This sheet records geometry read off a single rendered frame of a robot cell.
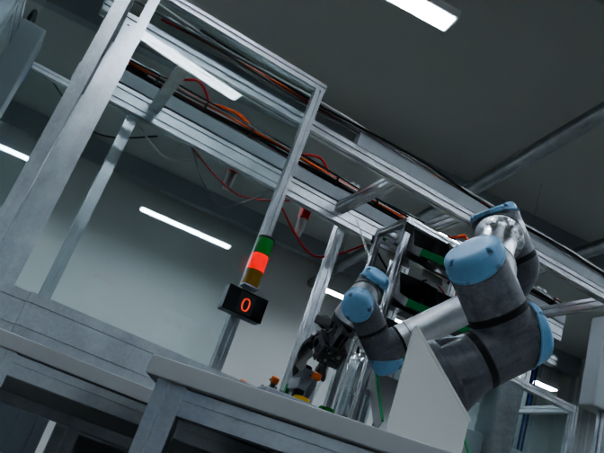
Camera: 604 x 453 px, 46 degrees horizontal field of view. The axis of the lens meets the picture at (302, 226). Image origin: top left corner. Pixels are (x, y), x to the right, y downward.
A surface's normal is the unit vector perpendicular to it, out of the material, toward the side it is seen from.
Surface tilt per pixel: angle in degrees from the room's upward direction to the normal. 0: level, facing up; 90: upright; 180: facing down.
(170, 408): 90
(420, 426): 90
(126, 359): 90
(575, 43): 180
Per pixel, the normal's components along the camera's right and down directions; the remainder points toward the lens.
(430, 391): -0.05, -0.42
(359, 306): -0.26, 0.17
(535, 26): -0.31, 0.87
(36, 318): 0.45, -0.22
